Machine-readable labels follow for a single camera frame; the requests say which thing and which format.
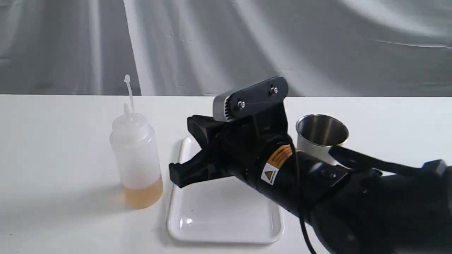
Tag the grey fabric backdrop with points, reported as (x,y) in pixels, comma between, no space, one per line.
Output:
(206,47)

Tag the white rectangular plastic tray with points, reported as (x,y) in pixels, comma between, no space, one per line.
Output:
(223,211)

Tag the stainless steel cup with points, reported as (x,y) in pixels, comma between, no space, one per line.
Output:
(317,133)

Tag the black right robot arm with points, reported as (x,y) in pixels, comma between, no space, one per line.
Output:
(362,205)

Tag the clear plastic squeeze bottle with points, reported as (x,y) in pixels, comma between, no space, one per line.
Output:
(134,145)

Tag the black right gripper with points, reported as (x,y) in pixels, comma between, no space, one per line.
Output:
(256,149)

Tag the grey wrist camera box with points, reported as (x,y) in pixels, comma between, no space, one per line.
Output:
(237,104)

